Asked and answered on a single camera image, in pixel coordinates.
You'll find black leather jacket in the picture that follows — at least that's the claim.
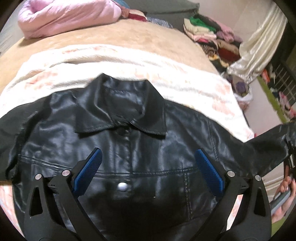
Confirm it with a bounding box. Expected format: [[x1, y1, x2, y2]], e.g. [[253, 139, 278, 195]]
[[1, 74, 295, 240]]

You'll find white plastic bag of clothes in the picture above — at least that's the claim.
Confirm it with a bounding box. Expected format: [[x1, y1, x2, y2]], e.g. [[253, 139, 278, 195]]
[[221, 72, 253, 111]]

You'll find pile of folded clothes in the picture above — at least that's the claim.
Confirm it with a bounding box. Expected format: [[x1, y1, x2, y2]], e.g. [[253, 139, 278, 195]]
[[183, 14, 243, 73]]

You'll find person's right hand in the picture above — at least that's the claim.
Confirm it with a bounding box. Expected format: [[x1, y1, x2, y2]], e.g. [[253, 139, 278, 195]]
[[270, 176, 295, 223]]

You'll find cream satin curtain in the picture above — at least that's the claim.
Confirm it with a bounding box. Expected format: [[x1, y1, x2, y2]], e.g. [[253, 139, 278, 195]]
[[227, 3, 287, 84]]

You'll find white pink patterned blanket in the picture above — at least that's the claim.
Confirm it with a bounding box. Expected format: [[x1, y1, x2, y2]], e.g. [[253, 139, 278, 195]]
[[1, 45, 253, 239]]

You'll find grey bed headboard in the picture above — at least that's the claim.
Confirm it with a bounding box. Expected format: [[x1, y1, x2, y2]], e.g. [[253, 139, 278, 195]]
[[125, 0, 200, 31]]

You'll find beige bed sheet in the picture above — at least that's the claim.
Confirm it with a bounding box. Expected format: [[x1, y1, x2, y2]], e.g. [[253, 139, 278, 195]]
[[1, 19, 217, 89]]

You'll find pink puffy quilt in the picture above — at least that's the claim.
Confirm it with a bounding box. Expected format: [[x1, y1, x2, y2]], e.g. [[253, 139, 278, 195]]
[[18, 1, 130, 39]]

